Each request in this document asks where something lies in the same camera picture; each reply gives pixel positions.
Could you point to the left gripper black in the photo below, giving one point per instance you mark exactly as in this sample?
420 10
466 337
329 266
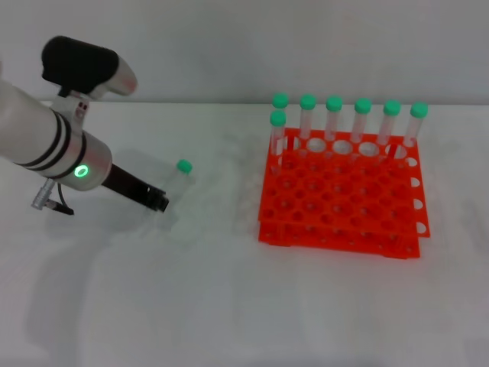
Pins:
126 181

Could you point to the green-capped clear test tube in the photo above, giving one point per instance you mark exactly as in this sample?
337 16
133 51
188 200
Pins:
334 104
363 106
184 166
278 119
391 109
280 100
307 103
418 111

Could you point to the orange test tube rack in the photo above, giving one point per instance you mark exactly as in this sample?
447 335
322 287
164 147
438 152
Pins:
344 214

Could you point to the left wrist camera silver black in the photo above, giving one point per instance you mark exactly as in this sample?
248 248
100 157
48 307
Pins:
84 69

